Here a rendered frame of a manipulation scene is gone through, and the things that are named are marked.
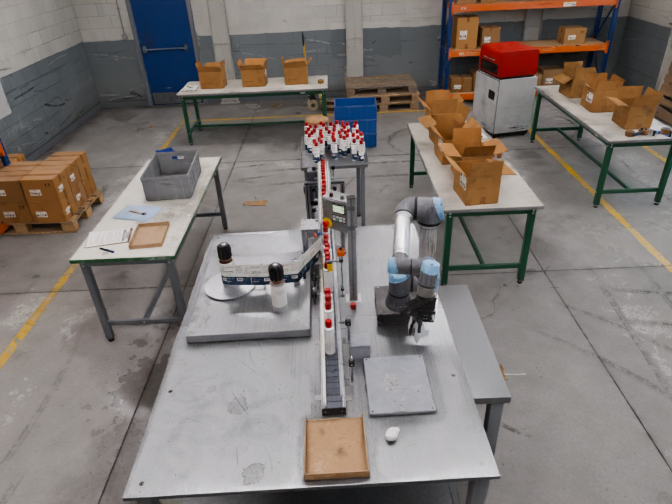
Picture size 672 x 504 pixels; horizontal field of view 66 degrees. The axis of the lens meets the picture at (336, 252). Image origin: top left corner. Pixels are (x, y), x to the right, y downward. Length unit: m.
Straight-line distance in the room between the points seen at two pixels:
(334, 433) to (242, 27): 8.65
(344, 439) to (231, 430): 0.51
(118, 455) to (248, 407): 1.34
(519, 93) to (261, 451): 6.66
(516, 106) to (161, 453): 6.85
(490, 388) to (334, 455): 0.82
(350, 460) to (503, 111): 6.45
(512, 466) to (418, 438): 1.14
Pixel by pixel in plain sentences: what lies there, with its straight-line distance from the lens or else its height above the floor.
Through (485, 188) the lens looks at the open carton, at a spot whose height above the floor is 0.92.
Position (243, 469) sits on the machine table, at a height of 0.83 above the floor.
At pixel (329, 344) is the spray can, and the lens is 2.61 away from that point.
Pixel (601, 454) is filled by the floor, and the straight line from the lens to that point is 3.64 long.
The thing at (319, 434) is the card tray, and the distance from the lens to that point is 2.39.
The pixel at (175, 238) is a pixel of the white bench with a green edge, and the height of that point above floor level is 0.80.
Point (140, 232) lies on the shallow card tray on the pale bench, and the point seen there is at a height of 0.80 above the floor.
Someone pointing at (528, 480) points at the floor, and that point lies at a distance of 3.39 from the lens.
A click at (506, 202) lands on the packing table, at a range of 4.41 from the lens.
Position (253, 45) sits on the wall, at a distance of 10.24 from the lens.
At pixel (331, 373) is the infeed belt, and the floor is 0.88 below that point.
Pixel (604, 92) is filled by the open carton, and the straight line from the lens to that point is 6.88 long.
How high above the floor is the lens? 2.69
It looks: 32 degrees down
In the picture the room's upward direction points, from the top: 3 degrees counter-clockwise
